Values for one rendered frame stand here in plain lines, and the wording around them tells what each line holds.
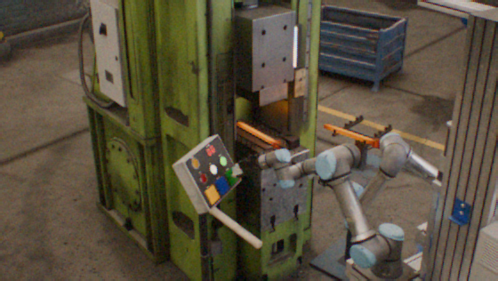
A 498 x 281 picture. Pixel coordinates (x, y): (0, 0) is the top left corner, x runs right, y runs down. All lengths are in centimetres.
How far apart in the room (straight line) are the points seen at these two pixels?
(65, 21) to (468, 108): 770
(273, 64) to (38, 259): 220
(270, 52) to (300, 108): 61
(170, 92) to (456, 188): 177
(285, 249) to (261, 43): 145
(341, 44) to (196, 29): 417
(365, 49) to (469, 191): 460
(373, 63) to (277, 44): 380
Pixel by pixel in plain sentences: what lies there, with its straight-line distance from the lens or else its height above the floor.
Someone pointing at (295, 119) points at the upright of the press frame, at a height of 102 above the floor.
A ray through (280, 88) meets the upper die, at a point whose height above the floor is 134.
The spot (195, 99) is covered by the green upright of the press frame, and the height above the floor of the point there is 134.
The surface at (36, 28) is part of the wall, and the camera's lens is 924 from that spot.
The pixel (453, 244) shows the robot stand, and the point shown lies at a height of 105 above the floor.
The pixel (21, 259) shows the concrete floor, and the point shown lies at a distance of 450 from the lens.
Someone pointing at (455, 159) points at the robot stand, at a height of 144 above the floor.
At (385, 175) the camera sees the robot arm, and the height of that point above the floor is 116.
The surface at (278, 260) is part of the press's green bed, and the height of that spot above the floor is 15.
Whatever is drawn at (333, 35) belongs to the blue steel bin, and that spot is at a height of 55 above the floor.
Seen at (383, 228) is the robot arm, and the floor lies 105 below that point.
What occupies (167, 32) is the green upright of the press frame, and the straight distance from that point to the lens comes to 346.
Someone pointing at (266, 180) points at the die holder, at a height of 82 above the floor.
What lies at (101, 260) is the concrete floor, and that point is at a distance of 433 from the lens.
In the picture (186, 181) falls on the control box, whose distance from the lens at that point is 296.
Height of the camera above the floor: 259
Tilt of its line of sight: 27 degrees down
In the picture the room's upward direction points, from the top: straight up
